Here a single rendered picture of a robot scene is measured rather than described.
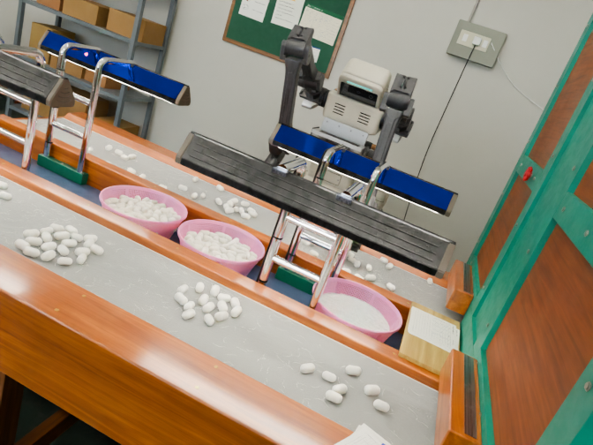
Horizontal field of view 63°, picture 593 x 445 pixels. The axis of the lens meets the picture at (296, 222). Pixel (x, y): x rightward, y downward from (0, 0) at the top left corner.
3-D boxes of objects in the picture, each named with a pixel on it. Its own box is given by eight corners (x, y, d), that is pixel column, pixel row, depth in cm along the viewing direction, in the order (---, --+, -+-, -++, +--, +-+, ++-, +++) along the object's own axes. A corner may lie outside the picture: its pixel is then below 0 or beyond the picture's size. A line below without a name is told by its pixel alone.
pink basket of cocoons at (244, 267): (180, 237, 158) (187, 211, 155) (258, 260, 162) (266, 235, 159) (161, 274, 134) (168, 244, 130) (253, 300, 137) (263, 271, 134)
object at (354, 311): (321, 297, 151) (327, 282, 149) (388, 328, 146) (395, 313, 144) (299, 328, 130) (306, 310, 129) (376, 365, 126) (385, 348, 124)
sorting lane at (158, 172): (61, 122, 214) (62, 117, 213) (455, 298, 176) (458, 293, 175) (2, 124, 186) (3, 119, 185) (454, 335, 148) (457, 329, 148)
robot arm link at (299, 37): (317, 20, 177) (291, 15, 179) (306, 54, 175) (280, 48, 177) (325, 79, 221) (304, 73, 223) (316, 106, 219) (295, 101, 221)
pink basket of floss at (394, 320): (288, 300, 143) (298, 273, 140) (361, 306, 156) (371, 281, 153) (326, 361, 121) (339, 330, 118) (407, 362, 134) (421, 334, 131)
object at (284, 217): (247, 303, 135) (298, 152, 120) (311, 335, 131) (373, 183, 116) (214, 332, 117) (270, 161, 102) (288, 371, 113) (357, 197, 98)
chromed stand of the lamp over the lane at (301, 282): (293, 260, 172) (337, 140, 157) (344, 283, 167) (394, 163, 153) (273, 277, 154) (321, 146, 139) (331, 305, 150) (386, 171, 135)
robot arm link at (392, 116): (415, 101, 173) (385, 93, 175) (415, 97, 167) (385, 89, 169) (376, 215, 176) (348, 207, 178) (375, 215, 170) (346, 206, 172)
